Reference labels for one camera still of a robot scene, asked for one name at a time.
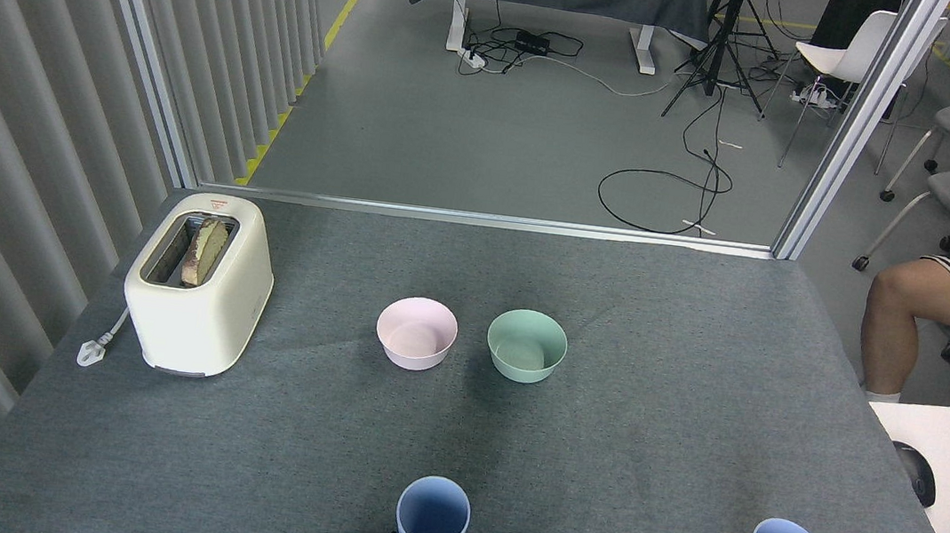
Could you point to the silver aluminium rail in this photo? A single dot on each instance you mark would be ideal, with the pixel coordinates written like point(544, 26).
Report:
point(480, 219)

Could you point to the silver aluminium post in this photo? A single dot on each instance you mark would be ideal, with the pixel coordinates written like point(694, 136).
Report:
point(857, 131)
point(147, 46)

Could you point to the black power adapter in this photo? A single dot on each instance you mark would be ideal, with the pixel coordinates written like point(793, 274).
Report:
point(532, 41)

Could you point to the white power strip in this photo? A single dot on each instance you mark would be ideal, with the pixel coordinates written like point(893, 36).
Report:
point(812, 95)
point(474, 57)

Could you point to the green bowl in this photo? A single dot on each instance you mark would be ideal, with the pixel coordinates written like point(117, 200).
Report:
point(524, 357)

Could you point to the white table leg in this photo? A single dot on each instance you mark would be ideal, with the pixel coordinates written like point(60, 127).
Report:
point(458, 23)
point(641, 48)

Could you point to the white plastic chair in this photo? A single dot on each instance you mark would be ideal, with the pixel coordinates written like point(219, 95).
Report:
point(848, 54)

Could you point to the black tripod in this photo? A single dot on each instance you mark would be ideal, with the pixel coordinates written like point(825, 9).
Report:
point(720, 35)

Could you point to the cream toaster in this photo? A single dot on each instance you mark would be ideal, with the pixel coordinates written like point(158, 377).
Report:
point(200, 325)

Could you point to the pink bowl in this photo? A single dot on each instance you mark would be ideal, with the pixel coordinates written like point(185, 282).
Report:
point(415, 345)

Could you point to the black computer mouse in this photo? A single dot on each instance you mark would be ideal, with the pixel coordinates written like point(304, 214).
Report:
point(916, 476)

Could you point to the bread slice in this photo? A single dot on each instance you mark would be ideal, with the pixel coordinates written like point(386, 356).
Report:
point(205, 254)

